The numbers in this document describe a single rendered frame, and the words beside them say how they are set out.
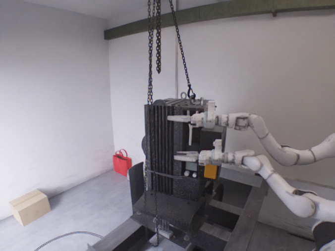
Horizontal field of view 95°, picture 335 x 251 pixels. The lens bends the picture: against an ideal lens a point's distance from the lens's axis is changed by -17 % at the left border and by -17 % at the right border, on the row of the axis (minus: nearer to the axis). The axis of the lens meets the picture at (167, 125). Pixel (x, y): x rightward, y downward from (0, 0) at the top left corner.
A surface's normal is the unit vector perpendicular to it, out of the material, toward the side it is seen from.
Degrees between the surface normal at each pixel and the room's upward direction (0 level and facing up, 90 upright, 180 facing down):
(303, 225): 90
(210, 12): 90
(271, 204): 90
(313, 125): 90
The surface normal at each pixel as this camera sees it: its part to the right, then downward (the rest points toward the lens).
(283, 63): -0.58, 0.21
